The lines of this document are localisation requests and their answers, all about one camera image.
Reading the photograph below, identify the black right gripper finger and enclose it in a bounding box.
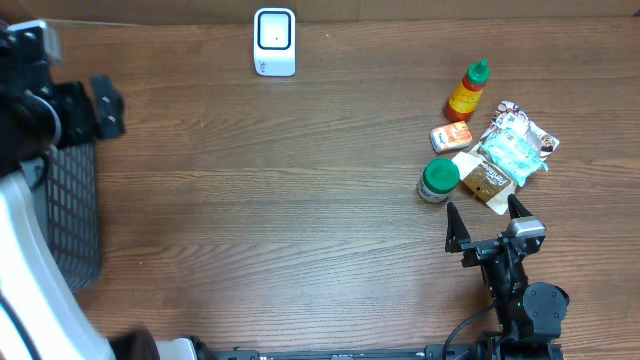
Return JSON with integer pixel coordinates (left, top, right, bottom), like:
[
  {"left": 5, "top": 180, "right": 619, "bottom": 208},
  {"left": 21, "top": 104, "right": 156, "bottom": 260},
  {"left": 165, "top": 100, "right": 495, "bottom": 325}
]
[
  {"left": 445, "top": 202, "right": 471, "bottom": 253},
  {"left": 507, "top": 194, "right": 532, "bottom": 219}
]

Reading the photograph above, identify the clear snack bag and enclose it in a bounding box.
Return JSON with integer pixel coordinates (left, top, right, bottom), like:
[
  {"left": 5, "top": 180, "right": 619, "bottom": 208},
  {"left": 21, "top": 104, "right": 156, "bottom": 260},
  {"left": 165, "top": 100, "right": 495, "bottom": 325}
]
[{"left": 453, "top": 100, "right": 559, "bottom": 215}]

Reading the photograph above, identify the teal wipes pack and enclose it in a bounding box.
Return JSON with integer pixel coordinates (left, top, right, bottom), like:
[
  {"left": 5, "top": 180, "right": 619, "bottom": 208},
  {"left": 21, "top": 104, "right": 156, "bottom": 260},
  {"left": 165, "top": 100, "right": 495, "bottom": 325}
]
[{"left": 481, "top": 129, "right": 548, "bottom": 187}]

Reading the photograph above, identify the green cap white jar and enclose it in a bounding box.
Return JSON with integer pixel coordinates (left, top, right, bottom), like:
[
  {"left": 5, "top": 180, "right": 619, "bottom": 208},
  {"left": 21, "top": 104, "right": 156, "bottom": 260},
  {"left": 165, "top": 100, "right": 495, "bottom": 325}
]
[{"left": 416, "top": 158, "right": 460, "bottom": 203}]

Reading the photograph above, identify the small orange box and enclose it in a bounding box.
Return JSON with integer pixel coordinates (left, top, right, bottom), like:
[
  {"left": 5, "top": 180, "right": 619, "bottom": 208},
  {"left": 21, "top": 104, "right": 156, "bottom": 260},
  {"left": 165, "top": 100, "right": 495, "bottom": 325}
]
[{"left": 430, "top": 121, "right": 473, "bottom": 153}]

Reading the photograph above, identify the green cap hot sauce bottle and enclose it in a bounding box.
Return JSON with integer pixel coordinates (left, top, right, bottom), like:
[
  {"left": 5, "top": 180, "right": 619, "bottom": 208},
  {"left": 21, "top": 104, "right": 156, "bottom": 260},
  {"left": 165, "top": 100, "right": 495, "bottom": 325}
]
[{"left": 443, "top": 59, "right": 490, "bottom": 122}]

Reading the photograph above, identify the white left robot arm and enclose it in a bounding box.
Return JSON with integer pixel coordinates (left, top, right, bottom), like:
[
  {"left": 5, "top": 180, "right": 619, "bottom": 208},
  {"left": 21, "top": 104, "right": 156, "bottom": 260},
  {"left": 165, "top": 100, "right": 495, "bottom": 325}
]
[{"left": 1, "top": 20, "right": 211, "bottom": 359}]

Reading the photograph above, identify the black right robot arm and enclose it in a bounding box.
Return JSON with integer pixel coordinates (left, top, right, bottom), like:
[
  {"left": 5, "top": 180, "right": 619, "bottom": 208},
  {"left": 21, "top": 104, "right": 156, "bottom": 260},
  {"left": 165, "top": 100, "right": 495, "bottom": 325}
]
[{"left": 440, "top": 195, "right": 570, "bottom": 360}]

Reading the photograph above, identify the white barcode scanner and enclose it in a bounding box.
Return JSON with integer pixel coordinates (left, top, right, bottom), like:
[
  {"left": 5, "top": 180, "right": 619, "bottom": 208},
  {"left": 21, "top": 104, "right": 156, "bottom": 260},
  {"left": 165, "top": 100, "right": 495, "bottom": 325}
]
[{"left": 253, "top": 7, "right": 296, "bottom": 77}]

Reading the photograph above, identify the dark grey mesh basket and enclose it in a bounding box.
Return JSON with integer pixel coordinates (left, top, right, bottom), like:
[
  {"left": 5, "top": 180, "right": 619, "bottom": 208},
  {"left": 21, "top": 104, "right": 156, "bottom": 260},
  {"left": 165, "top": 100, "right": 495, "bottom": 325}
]
[{"left": 22, "top": 144, "right": 102, "bottom": 292}]

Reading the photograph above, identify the black cable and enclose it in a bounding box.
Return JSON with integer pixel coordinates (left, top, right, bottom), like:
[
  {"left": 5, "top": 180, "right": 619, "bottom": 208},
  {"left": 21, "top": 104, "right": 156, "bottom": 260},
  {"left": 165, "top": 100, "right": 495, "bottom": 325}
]
[{"left": 441, "top": 304, "right": 501, "bottom": 360}]

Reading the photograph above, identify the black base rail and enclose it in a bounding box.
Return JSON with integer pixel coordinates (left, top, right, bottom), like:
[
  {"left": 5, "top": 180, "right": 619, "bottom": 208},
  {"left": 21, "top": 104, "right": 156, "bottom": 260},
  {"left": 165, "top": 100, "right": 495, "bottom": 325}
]
[{"left": 209, "top": 343, "right": 566, "bottom": 360}]

